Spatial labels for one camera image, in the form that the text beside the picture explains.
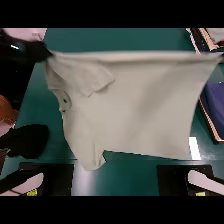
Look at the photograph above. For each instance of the beige polo shirt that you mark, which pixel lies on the beige polo shirt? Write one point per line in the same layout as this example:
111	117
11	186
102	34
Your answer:
140	106

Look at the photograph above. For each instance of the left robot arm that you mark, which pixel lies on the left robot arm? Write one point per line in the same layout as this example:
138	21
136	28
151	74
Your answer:
16	70

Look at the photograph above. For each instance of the navy garment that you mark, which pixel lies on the navy garment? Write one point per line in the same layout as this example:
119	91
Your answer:
214	106

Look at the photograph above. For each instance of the brown garment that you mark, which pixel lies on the brown garment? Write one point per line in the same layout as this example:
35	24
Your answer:
6	110

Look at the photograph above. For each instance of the pink garment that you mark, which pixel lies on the pink garment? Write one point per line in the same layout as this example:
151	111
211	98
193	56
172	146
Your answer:
26	33

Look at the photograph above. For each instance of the heap of clothes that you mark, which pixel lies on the heap of clothes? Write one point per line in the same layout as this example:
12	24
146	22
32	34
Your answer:
204	39

